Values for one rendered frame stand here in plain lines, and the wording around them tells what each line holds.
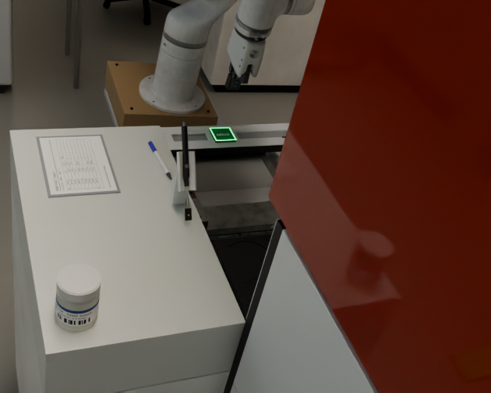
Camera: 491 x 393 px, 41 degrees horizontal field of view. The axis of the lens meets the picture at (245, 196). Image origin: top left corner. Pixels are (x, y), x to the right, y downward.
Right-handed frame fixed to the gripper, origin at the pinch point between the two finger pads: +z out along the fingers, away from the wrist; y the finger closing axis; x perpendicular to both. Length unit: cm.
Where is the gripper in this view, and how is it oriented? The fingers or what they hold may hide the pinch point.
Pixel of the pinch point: (233, 81)
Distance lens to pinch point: 156.9
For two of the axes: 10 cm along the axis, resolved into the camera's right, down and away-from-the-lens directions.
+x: -9.2, 0.7, -3.9
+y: -2.9, -7.9, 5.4
